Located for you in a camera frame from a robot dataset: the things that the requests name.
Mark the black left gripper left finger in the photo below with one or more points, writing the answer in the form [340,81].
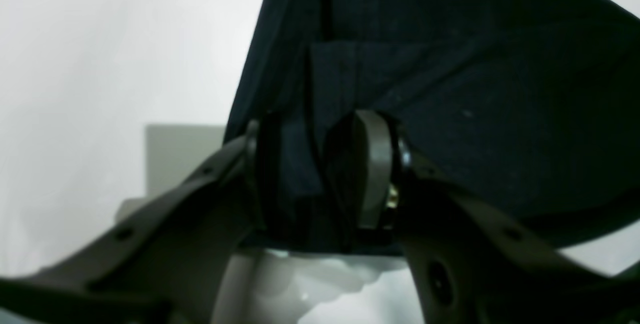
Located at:
[164,264]

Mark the black T-shirt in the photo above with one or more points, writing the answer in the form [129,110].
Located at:
[533,105]

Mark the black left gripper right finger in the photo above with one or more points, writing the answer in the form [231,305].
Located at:
[471,264]

